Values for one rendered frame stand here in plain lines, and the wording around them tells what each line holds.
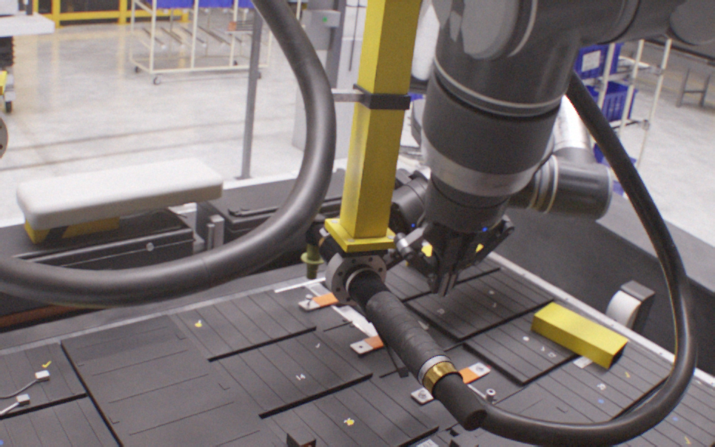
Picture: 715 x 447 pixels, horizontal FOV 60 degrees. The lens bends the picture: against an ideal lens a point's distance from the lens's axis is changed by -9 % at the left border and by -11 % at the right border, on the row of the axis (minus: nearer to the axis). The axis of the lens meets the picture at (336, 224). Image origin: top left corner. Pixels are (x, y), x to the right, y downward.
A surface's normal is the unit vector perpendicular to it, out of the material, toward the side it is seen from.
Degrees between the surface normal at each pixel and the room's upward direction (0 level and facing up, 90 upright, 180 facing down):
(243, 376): 0
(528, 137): 110
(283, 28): 72
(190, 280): 79
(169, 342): 0
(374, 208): 90
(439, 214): 106
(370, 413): 0
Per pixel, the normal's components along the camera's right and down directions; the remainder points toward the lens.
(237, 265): 0.56, 0.12
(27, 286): -0.09, 0.26
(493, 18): -0.87, 0.31
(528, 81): 0.05, 0.73
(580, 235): -0.88, 0.10
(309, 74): -0.22, -0.16
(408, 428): 0.11, -0.91
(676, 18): -0.30, 0.77
